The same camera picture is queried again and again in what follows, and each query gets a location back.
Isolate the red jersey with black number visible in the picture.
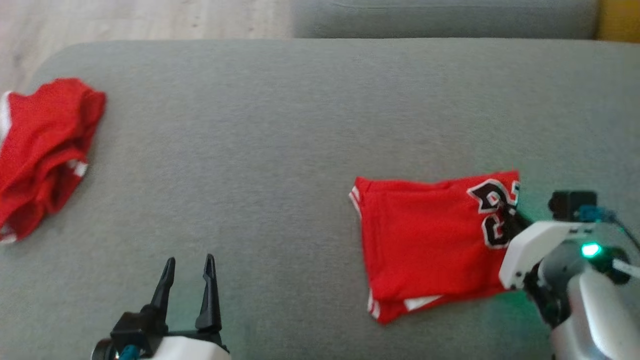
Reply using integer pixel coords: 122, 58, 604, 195
348, 170, 524, 325

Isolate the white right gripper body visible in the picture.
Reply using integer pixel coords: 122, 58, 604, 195
498, 221, 596, 291

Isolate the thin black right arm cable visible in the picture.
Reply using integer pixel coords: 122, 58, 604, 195
607, 215, 640, 252

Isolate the grey and yellow sofa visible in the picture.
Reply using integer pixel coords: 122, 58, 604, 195
0, 0, 640, 360

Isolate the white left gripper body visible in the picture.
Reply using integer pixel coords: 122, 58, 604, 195
145, 327, 232, 360

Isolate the red ribbed shorts white stripe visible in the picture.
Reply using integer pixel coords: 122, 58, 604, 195
0, 77, 107, 245

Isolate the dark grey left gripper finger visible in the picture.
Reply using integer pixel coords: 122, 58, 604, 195
195, 253, 222, 331
150, 257, 176, 321

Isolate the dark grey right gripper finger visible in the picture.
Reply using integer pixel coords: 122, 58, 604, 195
500, 204, 532, 242

